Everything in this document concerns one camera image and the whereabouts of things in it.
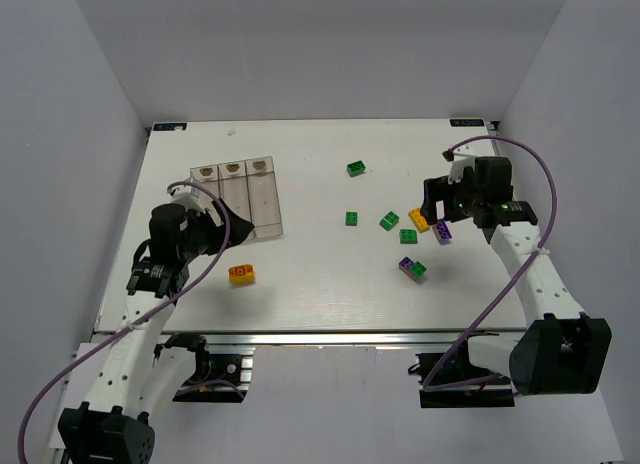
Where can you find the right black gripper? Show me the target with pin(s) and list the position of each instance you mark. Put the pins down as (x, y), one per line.
(435, 196)

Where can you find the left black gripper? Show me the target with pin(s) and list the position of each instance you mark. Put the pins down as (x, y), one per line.
(218, 229)

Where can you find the yellow round-top lego brick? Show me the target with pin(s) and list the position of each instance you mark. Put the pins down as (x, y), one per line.
(241, 274)

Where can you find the green lego joined brick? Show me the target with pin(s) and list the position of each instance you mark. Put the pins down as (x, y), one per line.
(417, 271)

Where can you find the purple small lego brick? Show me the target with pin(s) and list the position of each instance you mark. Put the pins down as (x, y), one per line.
(406, 264)

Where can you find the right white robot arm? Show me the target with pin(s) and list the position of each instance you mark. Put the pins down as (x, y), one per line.
(563, 350)

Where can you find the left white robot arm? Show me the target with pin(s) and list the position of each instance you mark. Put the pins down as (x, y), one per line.
(112, 424)

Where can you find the right clear plastic container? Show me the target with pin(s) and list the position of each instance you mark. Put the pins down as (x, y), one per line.
(263, 197)

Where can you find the purple long lego brick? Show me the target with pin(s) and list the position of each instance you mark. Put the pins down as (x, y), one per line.
(441, 232)

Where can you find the middle clear plastic container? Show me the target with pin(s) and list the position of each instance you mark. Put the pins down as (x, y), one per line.
(234, 189)

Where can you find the right blue corner label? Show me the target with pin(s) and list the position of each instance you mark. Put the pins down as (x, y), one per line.
(466, 122)

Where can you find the blue corner label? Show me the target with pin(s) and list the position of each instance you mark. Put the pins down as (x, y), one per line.
(466, 122)
(169, 127)

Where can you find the left blue corner label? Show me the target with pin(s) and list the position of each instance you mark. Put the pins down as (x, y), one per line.
(169, 127)

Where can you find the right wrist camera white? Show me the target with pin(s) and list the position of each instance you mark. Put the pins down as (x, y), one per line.
(459, 159)

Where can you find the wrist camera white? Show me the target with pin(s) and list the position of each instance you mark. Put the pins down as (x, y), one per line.
(194, 199)
(459, 159)

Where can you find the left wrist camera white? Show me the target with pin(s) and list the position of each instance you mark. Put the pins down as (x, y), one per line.
(194, 199)

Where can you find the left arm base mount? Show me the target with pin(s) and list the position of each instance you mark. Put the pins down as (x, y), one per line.
(216, 378)

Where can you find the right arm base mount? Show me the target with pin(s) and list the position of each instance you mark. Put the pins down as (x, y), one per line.
(495, 393)

